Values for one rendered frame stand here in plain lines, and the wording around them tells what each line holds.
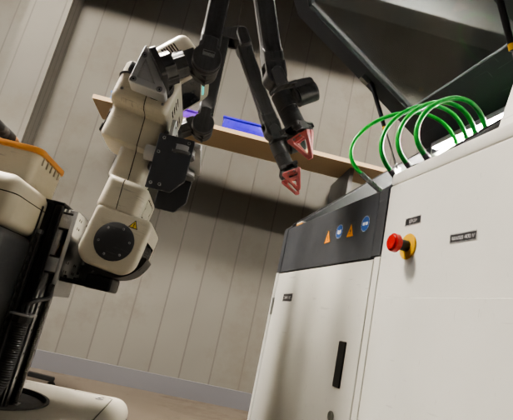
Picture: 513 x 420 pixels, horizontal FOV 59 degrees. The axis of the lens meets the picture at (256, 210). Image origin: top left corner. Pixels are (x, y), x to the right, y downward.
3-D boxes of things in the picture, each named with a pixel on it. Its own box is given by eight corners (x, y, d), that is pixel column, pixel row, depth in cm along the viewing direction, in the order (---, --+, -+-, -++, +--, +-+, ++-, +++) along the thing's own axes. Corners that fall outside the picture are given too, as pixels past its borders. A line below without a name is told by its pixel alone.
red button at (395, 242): (381, 256, 89) (385, 230, 90) (399, 260, 90) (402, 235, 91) (395, 253, 84) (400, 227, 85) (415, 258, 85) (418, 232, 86)
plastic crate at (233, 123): (263, 153, 342) (266, 139, 345) (269, 142, 319) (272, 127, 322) (218, 142, 339) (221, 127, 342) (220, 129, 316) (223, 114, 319)
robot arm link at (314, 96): (262, 78, 130) (269, 67, 122) (298, 67, 133) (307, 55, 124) (278, 117, 130) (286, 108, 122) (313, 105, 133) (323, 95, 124)
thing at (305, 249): (280, 272, 159) (288, 228, 163) (291, 274, 160) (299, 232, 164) (370, 257, 101) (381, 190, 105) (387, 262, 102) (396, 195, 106)
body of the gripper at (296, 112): (316, 127, 127) (305, 105, 128) (299, 125, 119) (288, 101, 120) (297, 139, 131) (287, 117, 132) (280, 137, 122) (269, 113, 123)
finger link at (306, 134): (328, 152, 126) (314, 123, 127) (317, 152, 120) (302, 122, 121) (308, 164, 129) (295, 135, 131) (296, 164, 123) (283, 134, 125)
